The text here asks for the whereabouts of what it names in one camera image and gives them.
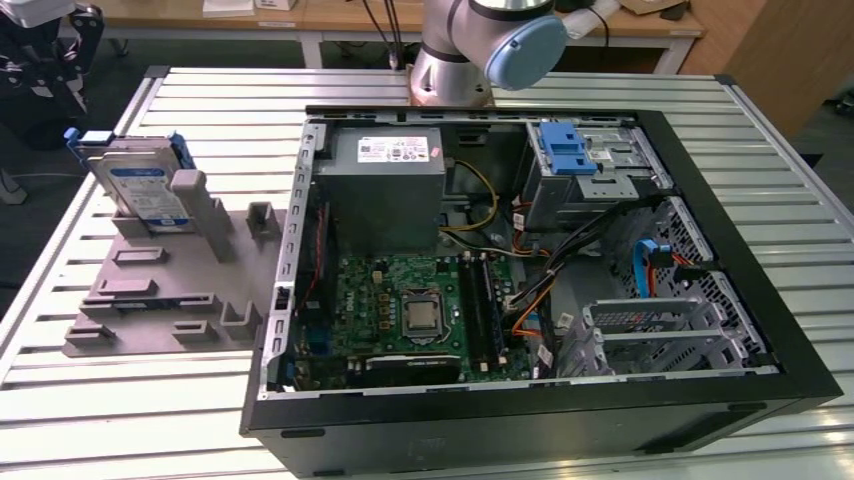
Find hard disk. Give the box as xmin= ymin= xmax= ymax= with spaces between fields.
xmin=62 ymin=127 xmax=198 ymax=234

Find blue data wire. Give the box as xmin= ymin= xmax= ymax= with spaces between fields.
xmin=629 ymin=238 xmax=675 ymax=301

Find red orange power wire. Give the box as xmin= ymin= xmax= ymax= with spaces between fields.
xmin=669 ymin=252 xmax=720 ymax=282

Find grey disk bay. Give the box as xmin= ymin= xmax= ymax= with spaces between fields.
xmin=556 ymin=297 xmax=766 ymax=379

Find wooden desk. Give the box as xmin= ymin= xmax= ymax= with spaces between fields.
xmin=65 ymin=0 xmax=708 ymax=71

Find grey stand foot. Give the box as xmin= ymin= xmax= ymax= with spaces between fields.
xmin=0 ymin=167 xmax=29 ymax=206

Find grey parts rack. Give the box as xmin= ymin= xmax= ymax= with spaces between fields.
xmin=62 ymin=169 xmax=288 ymax=357

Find grey power supply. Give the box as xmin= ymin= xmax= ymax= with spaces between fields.
xmin=312 ymin=124 xmax=448 ymax=254

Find green motherboard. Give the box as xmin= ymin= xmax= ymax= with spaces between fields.
xmin=292 ymin=252 xmax=543 ymax=391

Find black CPU socket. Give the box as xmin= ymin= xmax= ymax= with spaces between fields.
xmin=396 ymin=287 xmax=451 ymax=348

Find silver CPU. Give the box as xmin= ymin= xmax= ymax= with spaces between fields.
xmin=403 ymin=299 xmax=445 ymax=331

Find metal socket cover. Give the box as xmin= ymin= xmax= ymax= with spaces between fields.
xmin=397 ymin=294 xmax=449 ymax=341

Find blue drive latch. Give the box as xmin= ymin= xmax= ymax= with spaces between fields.
xmin=537 ymin=121 xmax=605 ymax=176

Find black RAM slot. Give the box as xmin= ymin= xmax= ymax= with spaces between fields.
xmin=457 ymin=253 xmax=481 ymax=366
xmin=479 ymin=253 xmax=500 ymax=366
xmin=468 ymin=253 xmax=491 ymax=366

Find black graphics card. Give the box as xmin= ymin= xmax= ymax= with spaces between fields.
xmin=345 ymin=352 xmax=463 ymax=389

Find RAM stick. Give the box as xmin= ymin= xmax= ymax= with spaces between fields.
xmin=487 ymin=255 xmax=508 ymax=365

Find grey optical drive cage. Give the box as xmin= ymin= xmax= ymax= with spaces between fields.
xmin=519 ymin=119 xmax=672 ymax=231

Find brown cardboard piece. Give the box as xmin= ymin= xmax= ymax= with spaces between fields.
xmin=617 ymin=0 xmax=689 ymax=21

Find black open PC case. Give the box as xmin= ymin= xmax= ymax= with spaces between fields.
xmin=238 ymin=103 xmax=846 ymax=477

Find wooden cabinet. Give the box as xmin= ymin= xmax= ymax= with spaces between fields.
xmin=683 ymin=0 xmax=854 ymax=136

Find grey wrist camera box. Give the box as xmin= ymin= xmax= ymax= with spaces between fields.
xmin=0 ymin=0 xmax=68 ymax=29

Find yellow black power wires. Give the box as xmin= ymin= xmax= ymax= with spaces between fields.
xmin=439 ymin=159 xmax=501 ymax=234

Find black wire bundle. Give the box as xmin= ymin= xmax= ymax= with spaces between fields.
xmin=505 ymin=197 xmax=672 ymax=306

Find orange motherboard wires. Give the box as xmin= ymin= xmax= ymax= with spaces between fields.
xmin=509 ymin=277 xmax=556 ymax=341

